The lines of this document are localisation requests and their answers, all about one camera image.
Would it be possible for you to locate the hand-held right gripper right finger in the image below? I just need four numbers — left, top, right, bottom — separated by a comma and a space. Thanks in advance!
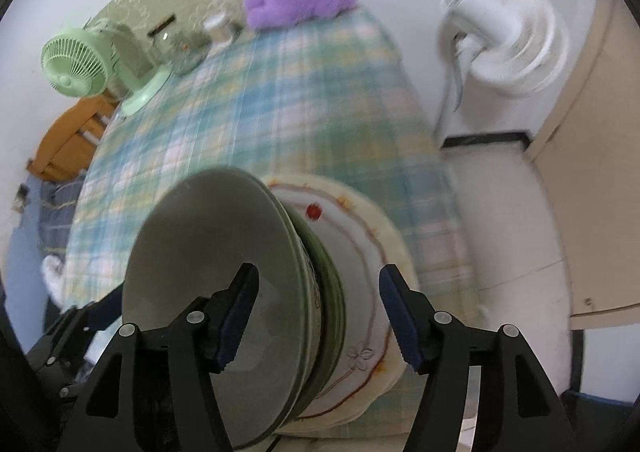
378, 263, 573, 452

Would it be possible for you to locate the white fan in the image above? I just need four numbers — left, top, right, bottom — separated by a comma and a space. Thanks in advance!
435, 0, 571, 133

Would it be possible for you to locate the small jar with white lid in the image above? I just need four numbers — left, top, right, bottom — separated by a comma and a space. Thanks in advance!
202, 12, 241, 46

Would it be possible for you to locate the green desk fan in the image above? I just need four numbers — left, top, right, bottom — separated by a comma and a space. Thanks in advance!
41, 17, 173, 117

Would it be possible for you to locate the blue plaid pillow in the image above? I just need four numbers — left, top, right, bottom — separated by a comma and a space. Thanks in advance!
37, 179, 83, 253

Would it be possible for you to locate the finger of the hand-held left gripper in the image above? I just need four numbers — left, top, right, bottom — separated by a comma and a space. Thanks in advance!
30, 287, 125, 368

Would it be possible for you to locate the glass jar with dark lid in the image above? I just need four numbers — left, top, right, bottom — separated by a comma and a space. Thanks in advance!
147, 15, 211, 76

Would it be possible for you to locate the beige door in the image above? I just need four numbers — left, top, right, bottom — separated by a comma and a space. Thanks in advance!
520, 0, 640, 330

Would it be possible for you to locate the wooden headboard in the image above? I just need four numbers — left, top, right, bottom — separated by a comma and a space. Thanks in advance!
26, 95, 121, 183

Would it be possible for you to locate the plaid tablecloth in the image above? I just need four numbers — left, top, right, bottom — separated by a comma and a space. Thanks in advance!
62, 7, 483, 433

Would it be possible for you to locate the round yellow flower plate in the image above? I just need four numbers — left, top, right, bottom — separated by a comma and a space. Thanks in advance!
260, 172, 421, 433

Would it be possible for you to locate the small red flower plate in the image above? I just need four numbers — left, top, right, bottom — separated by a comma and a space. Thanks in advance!
262, 179, 401, 420

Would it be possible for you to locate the white cloth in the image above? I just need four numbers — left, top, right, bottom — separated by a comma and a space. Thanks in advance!
41, 255, 68, 308

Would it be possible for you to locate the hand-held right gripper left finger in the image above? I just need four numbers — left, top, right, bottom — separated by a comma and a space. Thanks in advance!
57, 262, 260, 452

